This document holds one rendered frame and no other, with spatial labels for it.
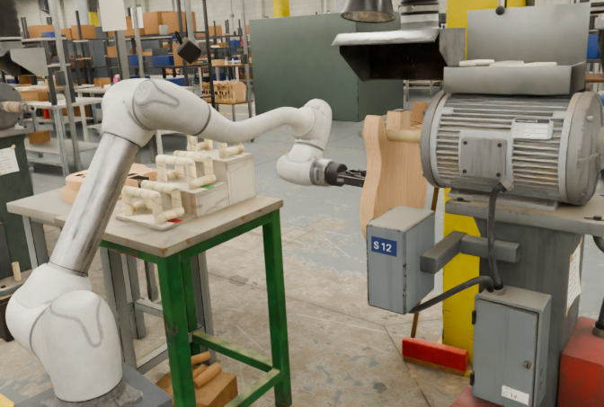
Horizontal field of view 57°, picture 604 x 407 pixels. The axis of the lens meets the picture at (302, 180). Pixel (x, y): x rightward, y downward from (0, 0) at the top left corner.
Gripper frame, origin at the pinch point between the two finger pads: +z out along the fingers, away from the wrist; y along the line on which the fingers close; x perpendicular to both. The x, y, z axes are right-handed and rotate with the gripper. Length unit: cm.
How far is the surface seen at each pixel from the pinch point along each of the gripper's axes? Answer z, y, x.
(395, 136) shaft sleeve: 7.3, 10.4, 15.5
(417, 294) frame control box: 26.9, 36.0, -16.2
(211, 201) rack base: -65, 11, -13
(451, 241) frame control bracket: 29.7, 24.1, -6.3
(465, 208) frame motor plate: 31.0, 20.0, 0.9
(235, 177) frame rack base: -64, -1, -7
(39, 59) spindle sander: -201, -4, 37
